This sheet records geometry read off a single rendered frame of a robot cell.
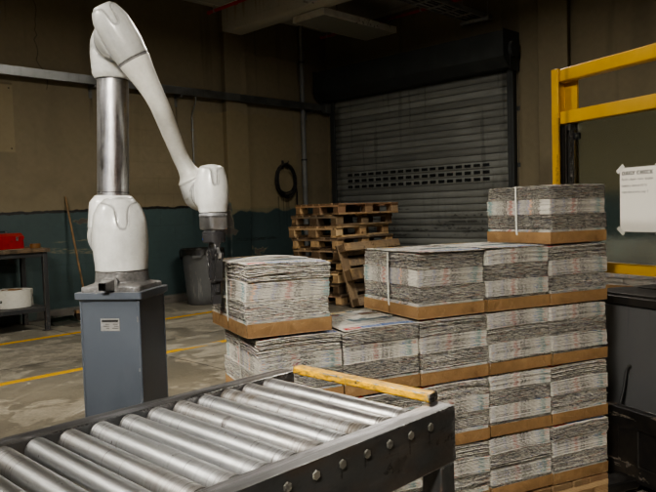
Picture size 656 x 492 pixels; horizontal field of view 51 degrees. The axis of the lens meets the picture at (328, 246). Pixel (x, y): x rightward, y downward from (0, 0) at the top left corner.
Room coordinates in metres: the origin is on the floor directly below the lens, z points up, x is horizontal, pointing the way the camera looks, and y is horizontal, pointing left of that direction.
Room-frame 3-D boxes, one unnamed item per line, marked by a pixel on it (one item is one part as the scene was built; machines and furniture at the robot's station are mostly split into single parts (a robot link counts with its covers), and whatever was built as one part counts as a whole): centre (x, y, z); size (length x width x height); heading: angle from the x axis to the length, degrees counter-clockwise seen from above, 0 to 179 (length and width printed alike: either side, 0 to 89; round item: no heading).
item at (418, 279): (2.54, -0.34, 0.95); 0.38 x 0.29 x 0.23; 26
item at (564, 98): (3.27, -1.14, 0.97); 0.09 x 0.09 x 1.75; 25
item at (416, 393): (1.60, -0.06, 0.81); 0.43 x 0.03 x 0.02; 46
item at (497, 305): (2.66, -0.62, 0.86); 0.38 x 0.29 x 0.04; 25
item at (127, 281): (2.04, 0.63, 1.03); 0.22 x 0.18 x 0.06; 171
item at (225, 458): (1.27, 0.27, 0.77); 0.47 x 0.05 x 0.05; 46
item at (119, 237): (2.07, 0.63, 1.17); 0.18 x 0.16 x 0.22; 23
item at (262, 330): (2.18, 0.16, 0.86); 0.29 x 0.16 x 0.04; 115
